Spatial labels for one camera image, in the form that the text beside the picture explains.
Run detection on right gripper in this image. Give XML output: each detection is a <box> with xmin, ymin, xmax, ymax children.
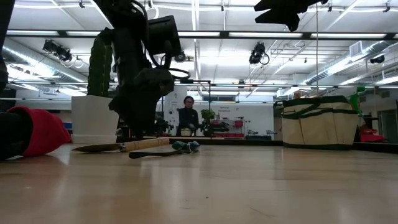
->
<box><xmin>254</xmin><ymin>0</ymin><xmax>329</xmax><ymax>32</ymax></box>

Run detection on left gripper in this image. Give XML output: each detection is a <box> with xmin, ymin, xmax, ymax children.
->
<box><xmin>108</xmin><ymin>66</ymin><xmax>175</xmax><ymax>140</ymax></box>

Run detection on green-handled pruning shears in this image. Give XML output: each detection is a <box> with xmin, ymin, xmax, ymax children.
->
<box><xmin>128</xmin><ymin>140</ymin><xmax>201</xmax><ymax>160</ymax></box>

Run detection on red black gardening glove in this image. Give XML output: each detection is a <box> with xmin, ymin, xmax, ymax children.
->
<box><xmin>0</xmin><ymin>105</ymin><xmax>72</xmax><ymax>161</ymax></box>

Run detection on green plastic spray bottle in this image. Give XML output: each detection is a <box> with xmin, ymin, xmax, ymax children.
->
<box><xmin>348</xmin><ymin>85</ymin><xmax>367</xmax><ymax>116</ymax></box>

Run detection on beige green gardening bag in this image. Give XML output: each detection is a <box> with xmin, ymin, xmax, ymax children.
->
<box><xmin>273</xmin><ymin>95</ymin><xmax>360</xmax><ymax>151</ymax></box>

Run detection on white plant pot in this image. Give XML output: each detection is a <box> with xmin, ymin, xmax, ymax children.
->
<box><xmin>71</xmin><ymin>95</ymin><xmax>121</xmax><ymax>145</ymax></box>

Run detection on person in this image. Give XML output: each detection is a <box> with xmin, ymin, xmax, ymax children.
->
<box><xmin>177</xmin><ymin>95</ymin><xmax>200</xmax><ymax>137</ymax></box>

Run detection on tall green cactus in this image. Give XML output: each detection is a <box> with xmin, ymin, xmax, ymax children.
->
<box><xmin>86</xmin><ymin>27</ymin><xmax>114</xmax><ymax>98</ymax></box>

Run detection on leafy green potted plant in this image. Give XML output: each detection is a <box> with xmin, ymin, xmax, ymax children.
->
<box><xmin>200</xmin><ymin>108</ymin><xmax>218</xmax><ymax>138</ymax></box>

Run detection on red bin rack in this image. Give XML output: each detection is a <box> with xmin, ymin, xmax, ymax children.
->
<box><xmin>212</xmin><ymin>119</ymin><xmax>246</xmax><ymax>139</ymax></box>

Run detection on black studio light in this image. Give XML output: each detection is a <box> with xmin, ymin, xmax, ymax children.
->
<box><xmin>42</xmin><ymin>39</ymin><xmax>73</xmax><ymax>62</ymax></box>

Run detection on red storage bin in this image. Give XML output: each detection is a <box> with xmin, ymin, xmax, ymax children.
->
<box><xmin>359</xmin><ymin>128</ymin><xmax>386</xmax><ymax>144</ymax></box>

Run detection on black ceiling light with cable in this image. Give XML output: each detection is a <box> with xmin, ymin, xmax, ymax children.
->
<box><xmin>248</xmin><ymin>42</ymin><xmax>271</xmax><ymax>66</ymax></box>

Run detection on thin hanging cable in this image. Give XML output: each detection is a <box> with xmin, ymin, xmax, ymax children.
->
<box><xmin>315</xmin><ymin>0</ymin><xmax>319</xmax><ymax>98</ymax></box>

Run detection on black overhead frame beam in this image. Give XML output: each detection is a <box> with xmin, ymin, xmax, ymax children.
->
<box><xmin>0</xmin><ymin>30</ymin><xmax>398</xmax><ymax>40</ymax></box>

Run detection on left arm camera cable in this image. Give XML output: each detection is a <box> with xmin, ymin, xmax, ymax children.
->
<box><xmin>167</xmin><ymin>67</ymin><xmax>192</xmax><ymax>81</ymax></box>

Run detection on black background rig frame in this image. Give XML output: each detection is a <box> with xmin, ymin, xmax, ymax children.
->
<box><xmin>174</xmin><ymin>79</ymin><xmax>213</xmax><ymax>138</ymax></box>

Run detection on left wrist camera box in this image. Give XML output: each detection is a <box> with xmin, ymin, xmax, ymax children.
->
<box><xmin>147</xmin><ymin>14</ymin><xmax>183</xmax><ymax>59</ymax></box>

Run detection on silver air duct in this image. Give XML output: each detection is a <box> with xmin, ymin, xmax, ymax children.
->
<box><xmin>0</xmin><ymin>37</ymin><xmax>88</xmax><ymax>83</ymax></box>
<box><xmin>306</xmin><ymin>40</ymin><xmax>392</xmax><ymax>86</ymax></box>

